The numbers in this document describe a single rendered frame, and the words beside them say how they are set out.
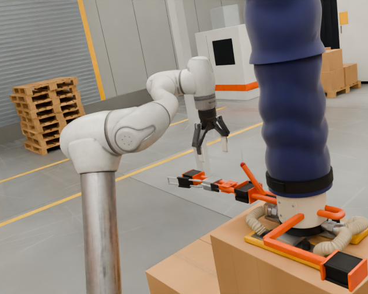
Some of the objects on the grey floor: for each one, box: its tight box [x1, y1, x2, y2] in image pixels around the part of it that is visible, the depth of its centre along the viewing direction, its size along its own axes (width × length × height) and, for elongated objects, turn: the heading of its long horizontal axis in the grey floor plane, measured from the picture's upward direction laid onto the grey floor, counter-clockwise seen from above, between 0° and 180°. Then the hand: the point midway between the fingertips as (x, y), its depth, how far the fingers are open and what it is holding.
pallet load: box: [320, 47, 362, 98], centre depth 836 cm, size 121×102×90 cm
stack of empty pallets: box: [9, 77, 86, 156], centre depth 804 cm, size 129×110×130 cm
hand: (213, 154), depth 167 cm, fingers open, 13 cm apart
